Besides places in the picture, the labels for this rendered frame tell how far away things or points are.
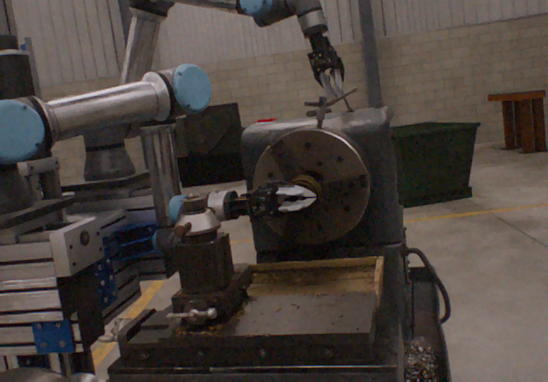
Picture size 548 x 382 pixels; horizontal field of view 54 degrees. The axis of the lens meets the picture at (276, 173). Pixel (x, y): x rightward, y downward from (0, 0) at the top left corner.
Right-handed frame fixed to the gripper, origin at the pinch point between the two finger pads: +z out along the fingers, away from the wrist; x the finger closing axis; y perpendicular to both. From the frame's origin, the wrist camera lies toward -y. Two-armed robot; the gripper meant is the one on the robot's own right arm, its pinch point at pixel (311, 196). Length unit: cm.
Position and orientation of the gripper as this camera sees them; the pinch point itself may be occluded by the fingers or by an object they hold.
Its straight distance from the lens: 128.5
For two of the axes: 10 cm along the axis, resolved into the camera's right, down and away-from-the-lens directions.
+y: -2.5, 1.6, -9.5
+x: -1.4, -9.8, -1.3
